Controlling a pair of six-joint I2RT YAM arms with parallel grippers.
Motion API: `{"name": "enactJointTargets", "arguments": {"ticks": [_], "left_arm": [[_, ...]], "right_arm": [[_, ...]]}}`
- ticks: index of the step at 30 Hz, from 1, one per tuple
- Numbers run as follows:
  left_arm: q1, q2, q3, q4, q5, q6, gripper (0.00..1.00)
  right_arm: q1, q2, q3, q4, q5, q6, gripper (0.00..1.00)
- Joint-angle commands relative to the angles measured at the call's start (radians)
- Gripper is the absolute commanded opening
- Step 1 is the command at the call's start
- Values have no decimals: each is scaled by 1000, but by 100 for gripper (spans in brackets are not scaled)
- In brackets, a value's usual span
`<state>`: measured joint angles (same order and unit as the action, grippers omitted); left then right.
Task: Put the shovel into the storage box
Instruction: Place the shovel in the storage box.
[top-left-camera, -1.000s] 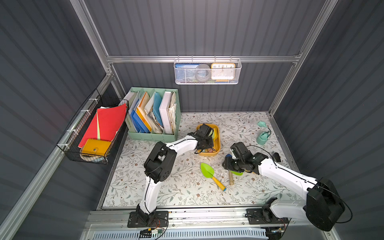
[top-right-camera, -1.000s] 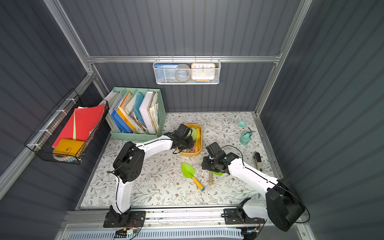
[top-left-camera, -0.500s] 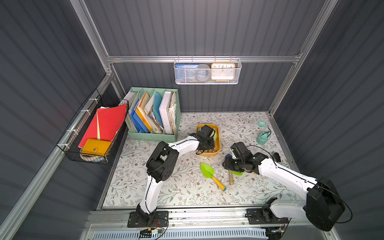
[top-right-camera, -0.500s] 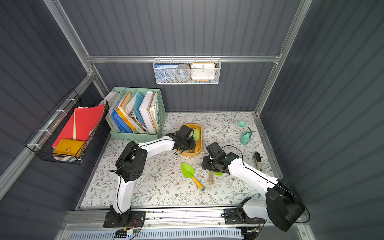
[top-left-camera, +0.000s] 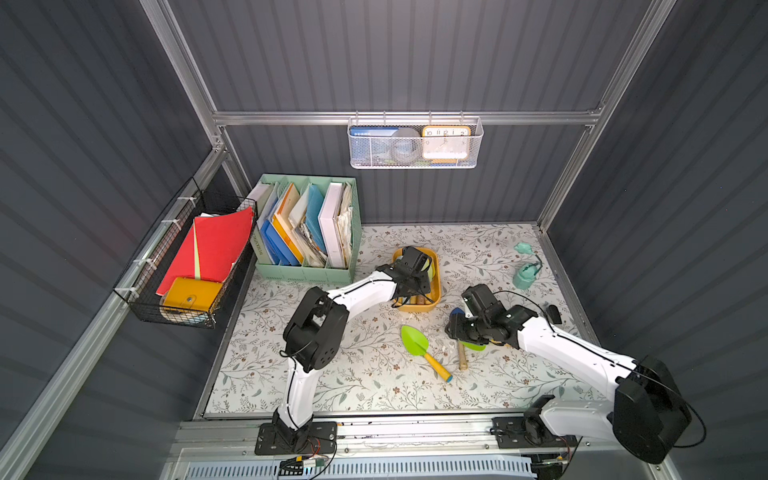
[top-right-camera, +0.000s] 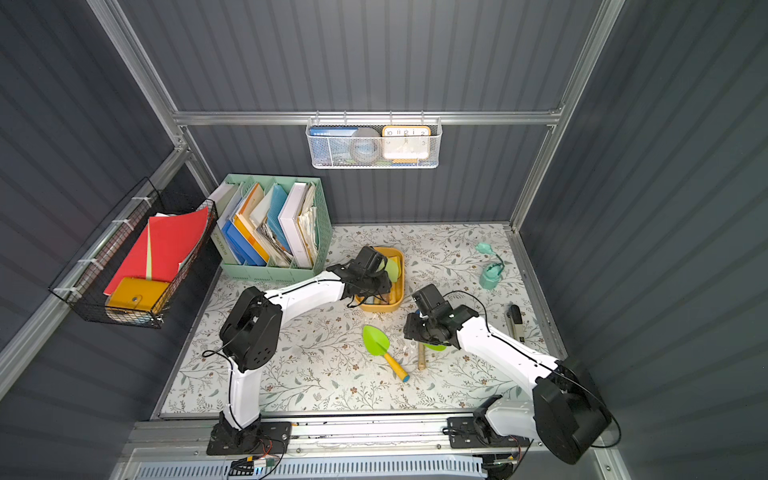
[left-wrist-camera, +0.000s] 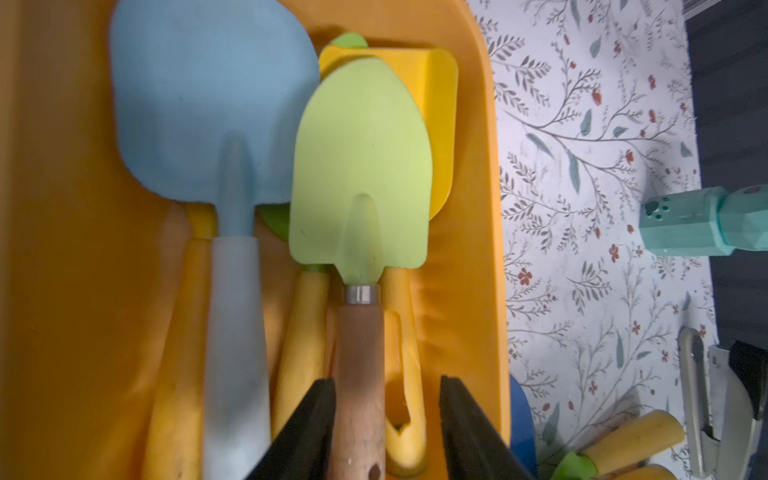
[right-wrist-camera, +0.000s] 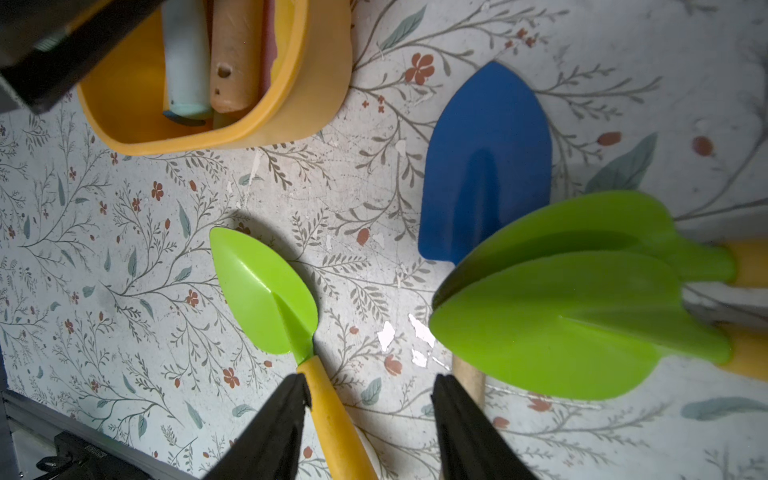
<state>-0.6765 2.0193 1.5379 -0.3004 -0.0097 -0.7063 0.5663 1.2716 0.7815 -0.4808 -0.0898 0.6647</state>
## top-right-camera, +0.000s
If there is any black wire side basket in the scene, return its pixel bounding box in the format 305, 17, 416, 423
49, 179, 218, 329

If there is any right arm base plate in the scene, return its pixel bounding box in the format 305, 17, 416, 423
442, 416, 531, 449

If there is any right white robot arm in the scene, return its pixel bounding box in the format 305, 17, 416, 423
403, 284, 614, 465

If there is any blue box in basket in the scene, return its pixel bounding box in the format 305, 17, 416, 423
307, 126, 358, 168

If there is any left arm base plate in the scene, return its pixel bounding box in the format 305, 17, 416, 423
206, 418, 293, 456

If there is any green pointed trowel yellow handle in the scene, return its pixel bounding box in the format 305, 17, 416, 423
362, 325, 410, 382

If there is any yellow plastic storage box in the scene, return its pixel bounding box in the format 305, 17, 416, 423
359, 246, 406, 314

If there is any blue folder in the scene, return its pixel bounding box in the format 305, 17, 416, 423
222, 221, 266, 267

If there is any green shovel wooden handle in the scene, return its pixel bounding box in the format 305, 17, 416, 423
385, 256, 401, 284

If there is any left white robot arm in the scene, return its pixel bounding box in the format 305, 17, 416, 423
203, 246, 393, 456

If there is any yellow white alarm clock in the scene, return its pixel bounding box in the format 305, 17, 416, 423
381, 125, 432, 163

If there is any red folder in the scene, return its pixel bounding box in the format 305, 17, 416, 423
104, 207, 210, 295

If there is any green book organizer crate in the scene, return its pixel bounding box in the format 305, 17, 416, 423
212, 174, 333, 283

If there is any yellow wallet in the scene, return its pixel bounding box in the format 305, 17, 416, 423
106, 277, 170, 313

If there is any blue shovel wooden handle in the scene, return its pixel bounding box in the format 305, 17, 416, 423
417, 343, 426, 371

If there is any white wire wall basket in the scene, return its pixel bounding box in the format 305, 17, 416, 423
305, 117, 443, 170

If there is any grey tape roll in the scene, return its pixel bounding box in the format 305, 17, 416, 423
349, 127, 381, 165

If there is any floral table mat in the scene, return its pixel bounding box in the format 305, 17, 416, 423
156, 224, 550, 419

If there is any white hardcover book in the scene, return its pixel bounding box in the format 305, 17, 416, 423
278, 182, 312, 269

